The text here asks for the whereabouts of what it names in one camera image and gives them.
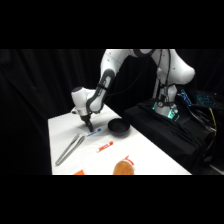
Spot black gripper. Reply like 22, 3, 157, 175
79, 113, 96, 133

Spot blue pen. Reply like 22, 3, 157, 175
85, 128, 102, 138

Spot red pen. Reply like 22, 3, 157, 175
96, 140, 115, 153

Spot black bowl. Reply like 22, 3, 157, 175
107, 117, 131, 137

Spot metal tongs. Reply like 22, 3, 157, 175
54, 133, 86, 167

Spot orange flat block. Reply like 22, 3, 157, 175
72, 168, 87, 176

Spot orange round object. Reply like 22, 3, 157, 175
112, 159, 136, 176

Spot black curtain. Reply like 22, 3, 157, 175
0, 49, 224, 176

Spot black cloth covered stand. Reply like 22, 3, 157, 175
122, 99, 215, 175

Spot backlit keyboard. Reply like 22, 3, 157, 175
195, 90, 220, 109

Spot blue cable bundle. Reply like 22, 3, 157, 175
177, 88, 194, 108

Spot yellow cable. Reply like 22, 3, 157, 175
207, 107, 219, 137

